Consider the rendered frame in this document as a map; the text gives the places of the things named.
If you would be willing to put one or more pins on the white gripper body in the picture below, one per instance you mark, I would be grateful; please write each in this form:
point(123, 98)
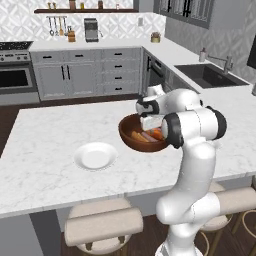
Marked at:
point(151, 122)

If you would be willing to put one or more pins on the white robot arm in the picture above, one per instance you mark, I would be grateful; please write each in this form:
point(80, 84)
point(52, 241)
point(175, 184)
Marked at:
point(196, 173)

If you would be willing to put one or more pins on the pale pink sausage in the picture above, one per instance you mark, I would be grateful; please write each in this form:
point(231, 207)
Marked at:
point(149, 137)

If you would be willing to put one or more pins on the brown wooden bowl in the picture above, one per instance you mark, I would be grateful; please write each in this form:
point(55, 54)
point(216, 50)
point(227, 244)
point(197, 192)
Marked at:
point(133, 141)

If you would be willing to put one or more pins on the white round plate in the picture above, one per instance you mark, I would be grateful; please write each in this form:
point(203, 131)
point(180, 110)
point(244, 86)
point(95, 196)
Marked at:
point(95, 156)

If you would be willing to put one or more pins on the grey sink cupboards run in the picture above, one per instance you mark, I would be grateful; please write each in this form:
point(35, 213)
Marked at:
point(176, 83)

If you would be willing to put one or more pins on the dark sink basin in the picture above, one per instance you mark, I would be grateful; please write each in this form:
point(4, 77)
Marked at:
point(210, 76)

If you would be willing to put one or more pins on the grey base cupboards run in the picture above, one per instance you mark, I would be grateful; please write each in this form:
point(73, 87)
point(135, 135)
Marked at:
point(86, 73)

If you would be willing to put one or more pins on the grey soap dispenser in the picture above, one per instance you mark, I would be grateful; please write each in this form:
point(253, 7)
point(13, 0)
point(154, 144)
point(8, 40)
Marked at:
point(202, 56)

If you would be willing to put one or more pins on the small tan pot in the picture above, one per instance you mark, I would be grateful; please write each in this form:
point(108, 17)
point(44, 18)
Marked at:
point(155, 37)

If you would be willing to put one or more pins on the silver tap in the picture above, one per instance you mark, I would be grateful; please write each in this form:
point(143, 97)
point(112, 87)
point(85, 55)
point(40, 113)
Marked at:
point(227, 64)

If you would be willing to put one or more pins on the beige cushioned bar stool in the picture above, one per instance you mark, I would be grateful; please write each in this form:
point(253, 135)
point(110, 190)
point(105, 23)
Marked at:
point(236, 200)
point(100, 226)

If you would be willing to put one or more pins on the wooden knife block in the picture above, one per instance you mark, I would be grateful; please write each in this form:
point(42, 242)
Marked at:
point(71, 36)

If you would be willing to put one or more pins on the small pale shelf jar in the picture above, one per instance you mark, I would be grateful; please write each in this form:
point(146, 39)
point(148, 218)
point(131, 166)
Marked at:
point(117, 6)

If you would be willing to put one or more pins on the hanging dark spoon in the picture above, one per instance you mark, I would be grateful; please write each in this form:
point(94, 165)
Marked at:
point(65, 28)

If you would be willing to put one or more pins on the brown shelf bottle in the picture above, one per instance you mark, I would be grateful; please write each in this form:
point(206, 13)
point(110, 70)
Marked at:
point(100, 5)

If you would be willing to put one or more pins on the hanging wooden spatula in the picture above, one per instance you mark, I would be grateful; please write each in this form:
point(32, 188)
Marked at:
point(61, 29)

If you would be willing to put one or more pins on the yellow shelf jar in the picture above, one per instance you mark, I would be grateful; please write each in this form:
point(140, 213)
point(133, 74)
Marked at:
point(82, 6)

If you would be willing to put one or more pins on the hanging metal ladle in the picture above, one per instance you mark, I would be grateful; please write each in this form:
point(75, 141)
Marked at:
point(51, 28)

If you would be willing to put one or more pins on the brown shelf jar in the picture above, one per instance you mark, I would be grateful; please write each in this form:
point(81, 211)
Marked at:
point(72, 4)

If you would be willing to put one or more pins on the steel oven with hob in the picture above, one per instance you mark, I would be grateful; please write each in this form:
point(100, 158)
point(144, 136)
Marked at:
point(15, 76)

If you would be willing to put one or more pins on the small yellow shelf bottle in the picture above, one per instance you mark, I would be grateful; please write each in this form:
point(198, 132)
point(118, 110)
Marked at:
point(54, 6)
point(49, 6)

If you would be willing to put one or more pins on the white wall socket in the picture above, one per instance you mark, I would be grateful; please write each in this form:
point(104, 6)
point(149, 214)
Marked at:
point(140, 21)

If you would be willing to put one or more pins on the black wall appliance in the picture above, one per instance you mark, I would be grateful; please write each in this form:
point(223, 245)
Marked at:
point(252, 56)

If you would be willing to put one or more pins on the dark wooden wall shelf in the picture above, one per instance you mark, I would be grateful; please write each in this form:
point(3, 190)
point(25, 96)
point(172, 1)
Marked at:
point(86, 11)

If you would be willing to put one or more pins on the metal tool rail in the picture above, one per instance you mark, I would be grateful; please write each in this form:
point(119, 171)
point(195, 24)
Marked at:
point(56, 16)

